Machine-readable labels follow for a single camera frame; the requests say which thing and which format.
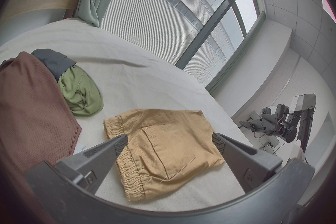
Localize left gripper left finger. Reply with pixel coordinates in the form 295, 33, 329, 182
55, 134, 128, 195

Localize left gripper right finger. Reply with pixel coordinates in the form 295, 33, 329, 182
211, 132, 282, 195

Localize tan shorts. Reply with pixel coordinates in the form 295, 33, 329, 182
104, 109, 225, 201

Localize bed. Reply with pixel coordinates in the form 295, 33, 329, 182
0, 0, 254, 211

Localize green garment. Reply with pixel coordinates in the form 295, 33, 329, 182
58, 65, 103, 116

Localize brown garment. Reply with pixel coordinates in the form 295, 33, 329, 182
0, 51, 82, 218

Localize black garment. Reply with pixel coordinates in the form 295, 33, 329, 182
31, 48, 77, 82

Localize window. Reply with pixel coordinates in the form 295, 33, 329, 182
100, 0, 263, 91

